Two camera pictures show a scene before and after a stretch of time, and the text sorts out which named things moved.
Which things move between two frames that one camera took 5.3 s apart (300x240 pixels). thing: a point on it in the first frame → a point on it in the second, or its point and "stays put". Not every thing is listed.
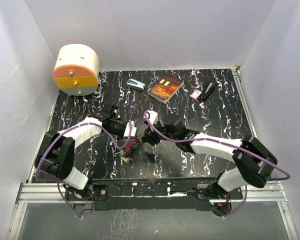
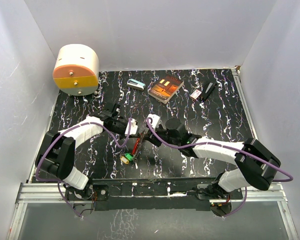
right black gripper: [150, 136] stays put
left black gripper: [125, 124] stays put
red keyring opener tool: [129, 147] → [135, 146]
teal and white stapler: [136, 84] stays put
